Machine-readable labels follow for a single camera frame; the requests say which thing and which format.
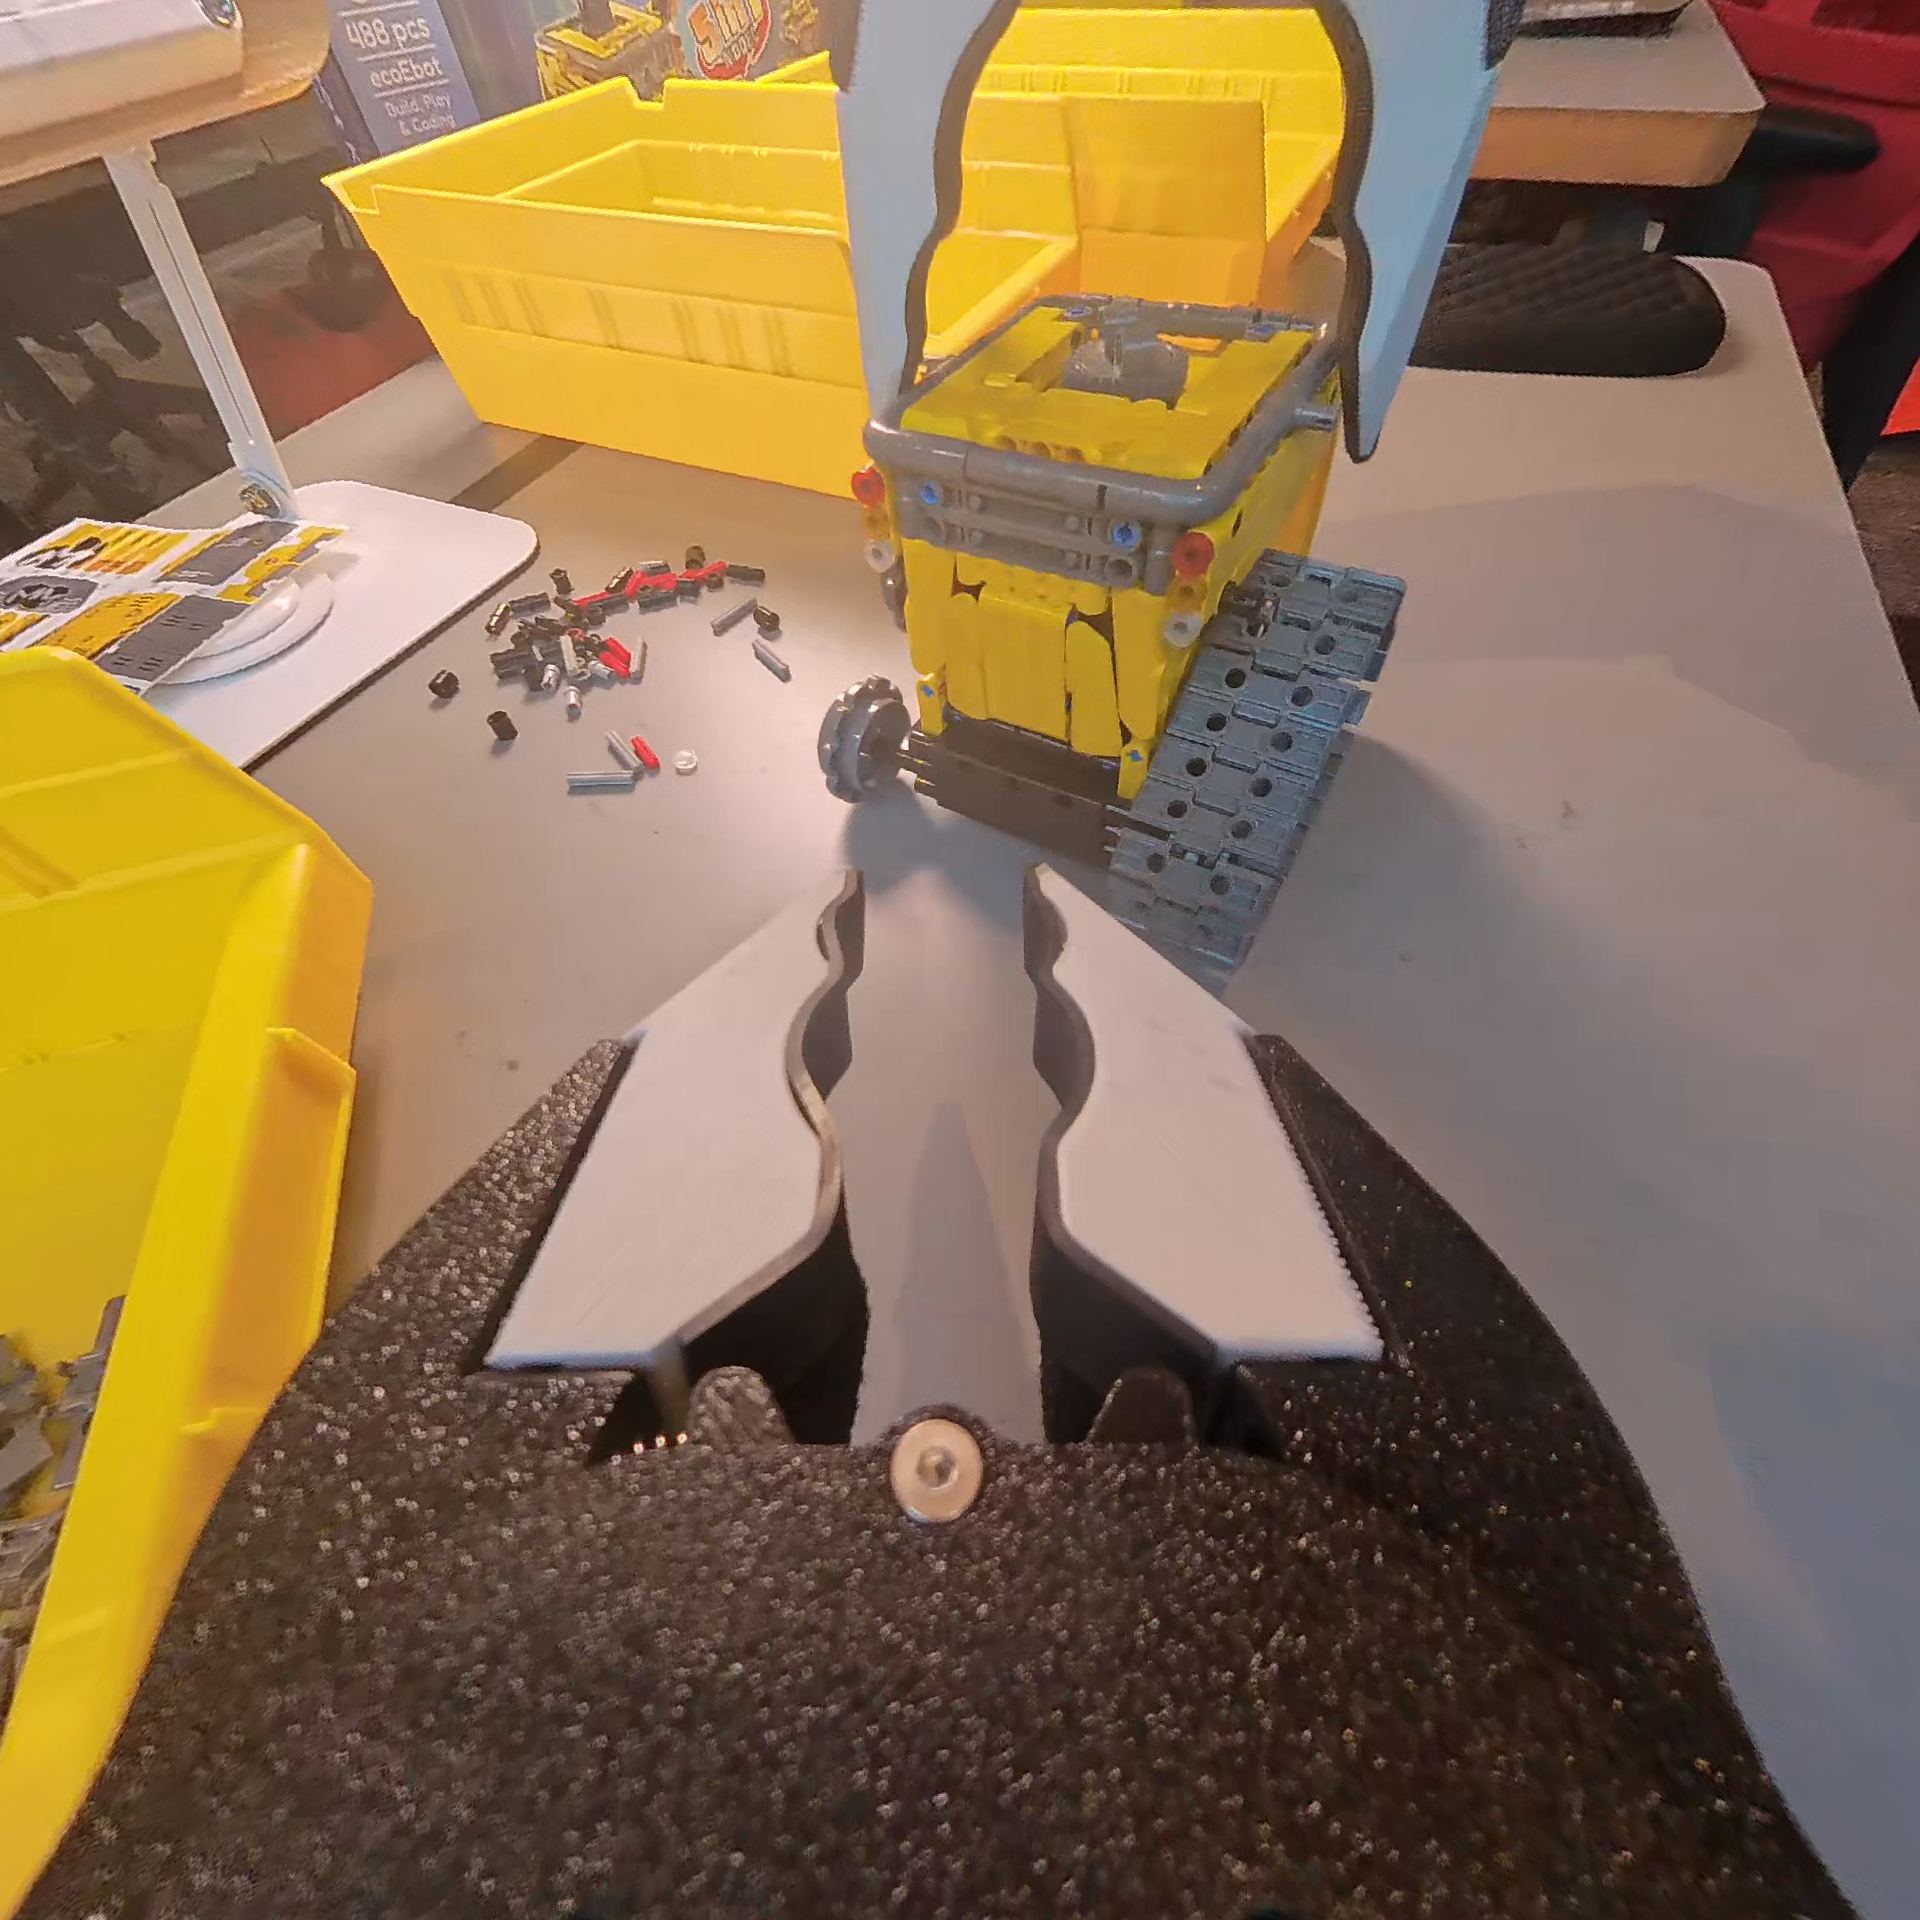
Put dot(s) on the blue printed kit box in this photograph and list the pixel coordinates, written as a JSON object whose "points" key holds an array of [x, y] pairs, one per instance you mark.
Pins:
{"points": [[418, 75]]}

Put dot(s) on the yellow black printed sheet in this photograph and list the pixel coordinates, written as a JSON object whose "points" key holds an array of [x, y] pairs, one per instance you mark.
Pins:
{"points": [[136, 584]]}

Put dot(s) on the cluster of small brick parts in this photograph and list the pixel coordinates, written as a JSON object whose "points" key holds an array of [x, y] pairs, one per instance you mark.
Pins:
{"points": [[599, 630]]}

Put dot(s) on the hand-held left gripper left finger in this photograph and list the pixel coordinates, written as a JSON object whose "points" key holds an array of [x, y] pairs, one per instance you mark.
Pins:
{"points": [[675, 1200]]}

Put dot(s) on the black quilted pad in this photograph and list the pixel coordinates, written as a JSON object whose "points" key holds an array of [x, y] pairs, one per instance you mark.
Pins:
{"points": [[1575, 307]]}

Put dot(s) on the red plastic object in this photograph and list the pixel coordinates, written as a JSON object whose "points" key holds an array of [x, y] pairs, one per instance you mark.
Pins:
{"points": [[1845, 225]]}

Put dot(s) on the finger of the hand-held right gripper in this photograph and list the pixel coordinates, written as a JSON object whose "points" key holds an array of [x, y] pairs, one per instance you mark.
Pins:
{"points": [[1426, 151], [886, 117]]}

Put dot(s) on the yellow plastic bin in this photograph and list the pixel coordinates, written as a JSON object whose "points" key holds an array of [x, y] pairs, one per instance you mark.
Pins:
{"points": [[599, 330], [1169, 164], [164, 1050]]}

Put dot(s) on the grey table with wood edge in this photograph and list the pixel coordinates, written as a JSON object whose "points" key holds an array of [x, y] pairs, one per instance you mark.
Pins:
{"points": [[1620, 106]]}

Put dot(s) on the black flat device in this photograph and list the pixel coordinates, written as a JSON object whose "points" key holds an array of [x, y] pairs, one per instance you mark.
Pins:
{"points": [[1606, 9]]}

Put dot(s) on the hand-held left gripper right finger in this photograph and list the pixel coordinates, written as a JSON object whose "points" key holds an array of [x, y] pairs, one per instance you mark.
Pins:
{"points": [[1199, 1200]]}

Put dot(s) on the black yellow toy brick vehicle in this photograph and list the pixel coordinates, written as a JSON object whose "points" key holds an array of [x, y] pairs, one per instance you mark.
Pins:
{"points": [[1035, 630]]}

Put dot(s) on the light grey desk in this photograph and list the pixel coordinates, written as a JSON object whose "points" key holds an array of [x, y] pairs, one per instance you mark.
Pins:
{"points": [[1575, 898]]}

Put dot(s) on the dark small brick parts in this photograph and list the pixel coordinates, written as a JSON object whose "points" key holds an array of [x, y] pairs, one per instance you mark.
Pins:
{"points": [[36, 1442]]}

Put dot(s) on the wooden booklet stand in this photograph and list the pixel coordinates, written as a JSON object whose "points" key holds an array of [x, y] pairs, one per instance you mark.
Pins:
{"points": [[194, 330]]}

